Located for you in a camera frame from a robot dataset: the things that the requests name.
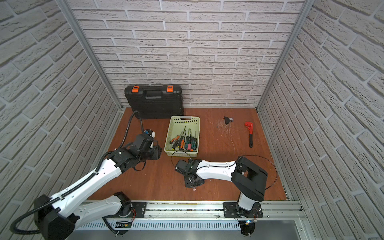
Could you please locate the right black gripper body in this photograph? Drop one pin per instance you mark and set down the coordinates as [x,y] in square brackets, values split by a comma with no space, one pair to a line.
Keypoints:
[189,184]

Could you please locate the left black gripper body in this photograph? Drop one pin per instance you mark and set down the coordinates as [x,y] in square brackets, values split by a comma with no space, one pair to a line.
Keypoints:
[155,151]

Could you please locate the orange handle screwdriver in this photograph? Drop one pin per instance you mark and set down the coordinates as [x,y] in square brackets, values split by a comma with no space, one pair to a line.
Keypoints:
[175,140]

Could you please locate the large green black screwdriver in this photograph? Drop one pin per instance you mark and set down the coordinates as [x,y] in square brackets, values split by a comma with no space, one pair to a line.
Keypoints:
[194,143]

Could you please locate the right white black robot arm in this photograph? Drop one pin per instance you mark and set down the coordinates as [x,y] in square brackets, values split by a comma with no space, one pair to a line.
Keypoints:
[248,177]

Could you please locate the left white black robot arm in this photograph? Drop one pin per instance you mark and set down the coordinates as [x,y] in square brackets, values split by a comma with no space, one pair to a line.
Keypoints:
[56,217]

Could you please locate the light green plastic bin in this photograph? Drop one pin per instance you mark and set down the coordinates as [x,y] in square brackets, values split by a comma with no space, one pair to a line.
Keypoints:
[176,127]

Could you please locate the black plastic tool case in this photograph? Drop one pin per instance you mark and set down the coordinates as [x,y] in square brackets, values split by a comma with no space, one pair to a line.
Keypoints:
[156,102]

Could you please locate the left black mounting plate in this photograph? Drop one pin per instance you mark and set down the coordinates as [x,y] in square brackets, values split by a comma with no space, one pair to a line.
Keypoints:
[128,210]

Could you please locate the black mounting plate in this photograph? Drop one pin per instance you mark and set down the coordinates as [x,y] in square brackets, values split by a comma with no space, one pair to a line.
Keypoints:
[232,210]
[128,210]

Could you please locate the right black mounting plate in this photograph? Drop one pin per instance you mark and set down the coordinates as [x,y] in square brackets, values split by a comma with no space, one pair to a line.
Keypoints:
[232,210]

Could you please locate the small black relay component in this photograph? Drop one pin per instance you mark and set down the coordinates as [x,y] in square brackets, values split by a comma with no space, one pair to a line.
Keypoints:
[228,120]

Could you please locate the red black pipe wrench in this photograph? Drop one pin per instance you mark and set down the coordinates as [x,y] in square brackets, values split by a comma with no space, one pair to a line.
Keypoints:
[249,126]

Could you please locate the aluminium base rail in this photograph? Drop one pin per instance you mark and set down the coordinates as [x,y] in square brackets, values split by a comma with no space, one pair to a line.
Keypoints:
[205,215]

